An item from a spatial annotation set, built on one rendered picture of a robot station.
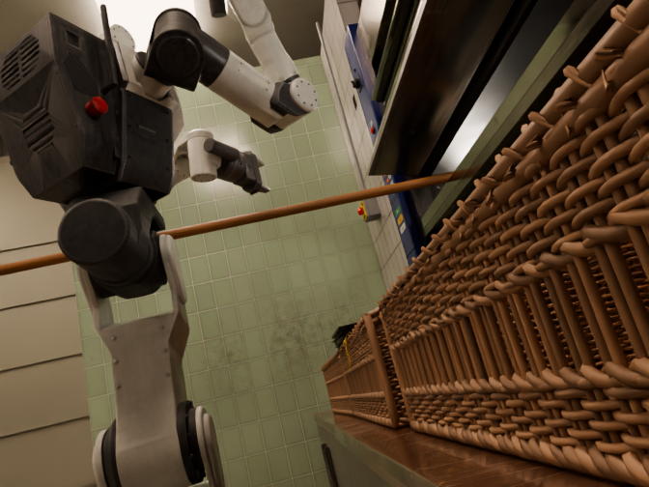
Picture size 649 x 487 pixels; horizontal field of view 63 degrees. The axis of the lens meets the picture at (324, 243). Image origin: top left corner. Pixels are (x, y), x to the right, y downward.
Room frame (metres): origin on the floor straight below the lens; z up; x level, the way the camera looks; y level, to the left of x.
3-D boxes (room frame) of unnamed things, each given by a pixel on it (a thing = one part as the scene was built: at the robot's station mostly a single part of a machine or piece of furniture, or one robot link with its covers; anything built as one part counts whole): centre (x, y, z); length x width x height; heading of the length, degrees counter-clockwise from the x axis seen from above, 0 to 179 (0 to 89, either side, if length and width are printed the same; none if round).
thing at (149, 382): (0.98, 0.38, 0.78); 0.18 x 0.15 x 0.47; 97
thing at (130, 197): (0.91, 0.37, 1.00); 0.28 x 0.13 x 0.18; 7
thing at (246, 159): (1.32, 0.18, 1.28); 0.12 x 0.10 x 0.13; 152
